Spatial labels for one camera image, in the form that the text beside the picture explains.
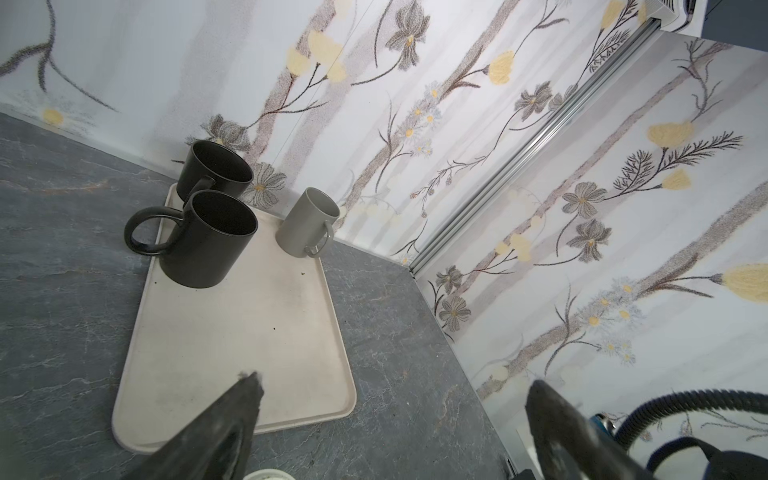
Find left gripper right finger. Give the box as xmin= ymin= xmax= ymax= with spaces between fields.
xmin=525 ymin=380 xmax=653 ymax=479

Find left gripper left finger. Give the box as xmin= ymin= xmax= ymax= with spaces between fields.
xmin=125 ymin=372 xmax=264 ymax=479

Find grey ceramic mug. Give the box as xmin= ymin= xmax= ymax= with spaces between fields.
xmin=275 ymin=187 xmax=340 ymax=258

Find black and white mug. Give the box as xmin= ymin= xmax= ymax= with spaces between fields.
xmin=176 ymin=140 xmax=254 ymax=202

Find cream white mug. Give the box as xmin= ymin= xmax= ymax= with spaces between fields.
xmin=243 ymin=469 xmax=295 ymax=480

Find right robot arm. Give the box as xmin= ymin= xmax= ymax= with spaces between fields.
xmin=590 ymin=389 xmax=767 ymax=479

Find beige rectangular tray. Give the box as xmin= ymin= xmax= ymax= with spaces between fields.
xmin=111 ymin=211 xmax=357 ymax=454

